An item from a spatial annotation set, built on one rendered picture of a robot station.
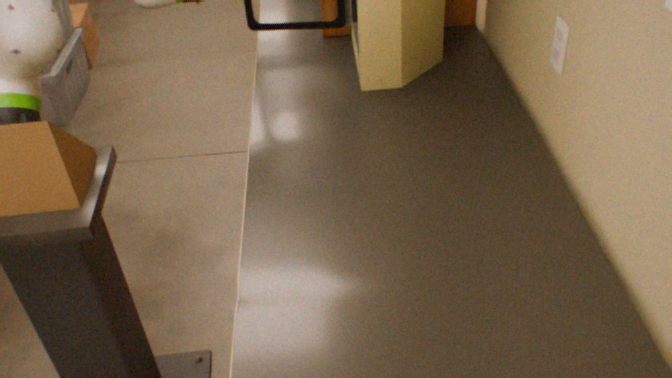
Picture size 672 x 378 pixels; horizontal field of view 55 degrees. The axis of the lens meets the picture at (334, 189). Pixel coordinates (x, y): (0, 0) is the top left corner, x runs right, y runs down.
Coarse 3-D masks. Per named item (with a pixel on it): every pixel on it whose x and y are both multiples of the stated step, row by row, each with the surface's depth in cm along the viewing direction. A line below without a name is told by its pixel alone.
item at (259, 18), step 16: (256, 0) 196; (272, 0) 196; (288, 0) 196; (304, 0) 195; (320, 0) 195; (256, 16) 200; (272, 16) 199; (288, 16) 199; (304, 16) 199; (320, 16) 198
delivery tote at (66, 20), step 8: (56, 0) 350; (64, 0) 362; (56, 8) 350; (64, 8) 363; (64, 16) 363; (64, 24) 362; (72, 24) 376; (64, 32) 362; (72, 32) 375; (64, 40) 362; (56, 56) 350; (48, 64) 338
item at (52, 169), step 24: (0, 144) 133; (24, 144) 134; (48, 144) 135; (72, 144) 144; (0, 168) 137; (24, 168) 137; (48, 168) 138; (72, 168) 143; (0, 192) 140; (24, 192) 141; (48, 192) 142; (72, 192) 142; (0, 216) 144
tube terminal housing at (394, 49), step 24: (360, 0) 163; (384, 0) 163; (408, 0) 166; (432, 0) 174; (360, 24) 167; (384, 24) 167; (408, 24) 170; (432, 24) 179; (360, 48) 171; (384, 48) 171; (408, 48) 174; (432, 48) 183; (360, 72) 176; (384, 72) 176; (408, 72) 179
